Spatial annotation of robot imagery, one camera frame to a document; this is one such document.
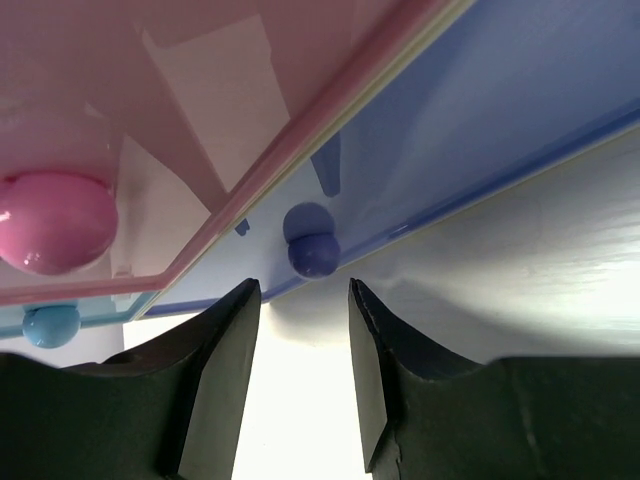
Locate light blue small drawer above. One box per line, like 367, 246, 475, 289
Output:
1, 292, 156, 349

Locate blue wide drawer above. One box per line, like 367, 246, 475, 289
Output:
149, 1, 639, 317

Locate white drawer cabinet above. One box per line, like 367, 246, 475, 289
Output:
131, 1, 474, 320

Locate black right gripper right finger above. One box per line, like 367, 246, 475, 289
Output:
348, 279, 639, 479

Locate pink drawer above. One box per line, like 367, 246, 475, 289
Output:
1, 1, 406, 306

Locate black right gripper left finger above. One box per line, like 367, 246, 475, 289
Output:
1, 279, 261, 479

